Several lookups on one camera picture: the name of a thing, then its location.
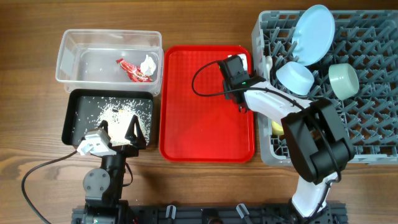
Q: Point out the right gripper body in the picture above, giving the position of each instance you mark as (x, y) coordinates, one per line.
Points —
(226, 86)

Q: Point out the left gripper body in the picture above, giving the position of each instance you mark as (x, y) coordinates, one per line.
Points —
(127, 151)

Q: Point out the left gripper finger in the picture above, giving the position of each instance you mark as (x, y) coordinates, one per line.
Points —
(103, 125)
(134, 133)

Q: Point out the rice food waste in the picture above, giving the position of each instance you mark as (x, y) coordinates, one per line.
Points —
(118, 112)

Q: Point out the white plastic spoon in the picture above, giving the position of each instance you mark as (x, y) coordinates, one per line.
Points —
(269, 65)

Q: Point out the yellow cup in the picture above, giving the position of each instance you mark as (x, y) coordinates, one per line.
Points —
(277, 129)

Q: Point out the red snack wrapper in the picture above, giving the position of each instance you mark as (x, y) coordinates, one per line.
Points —
(133, 71)

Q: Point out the light blue bowl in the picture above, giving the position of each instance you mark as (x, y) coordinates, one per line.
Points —
(295, 77)

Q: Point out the white tissue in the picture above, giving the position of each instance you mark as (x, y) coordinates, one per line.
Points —
(148, 66)

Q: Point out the light blue plate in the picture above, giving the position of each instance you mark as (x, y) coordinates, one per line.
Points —
(313, 34)

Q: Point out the green bowl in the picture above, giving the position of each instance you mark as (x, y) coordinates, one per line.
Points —
(344, 80)

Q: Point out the white plastic fork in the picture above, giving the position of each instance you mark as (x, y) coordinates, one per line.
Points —
(242, 109)

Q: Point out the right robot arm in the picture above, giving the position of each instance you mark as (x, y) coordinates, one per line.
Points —
(318, 145)

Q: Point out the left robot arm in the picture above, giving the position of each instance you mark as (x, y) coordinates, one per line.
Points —
(103, 186)

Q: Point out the grey dishwasher rack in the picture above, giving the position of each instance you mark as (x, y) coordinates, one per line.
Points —
(367, 40)

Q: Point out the black plastic tray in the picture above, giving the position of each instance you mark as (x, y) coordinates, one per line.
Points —
(75, 95)

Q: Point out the red serving tray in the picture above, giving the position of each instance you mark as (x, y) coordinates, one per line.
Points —
(197, 124)

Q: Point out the clear plastic bin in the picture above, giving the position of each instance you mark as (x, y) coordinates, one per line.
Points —
(87, 59)

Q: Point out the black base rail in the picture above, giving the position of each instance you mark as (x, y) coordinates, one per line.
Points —
(269, 213)

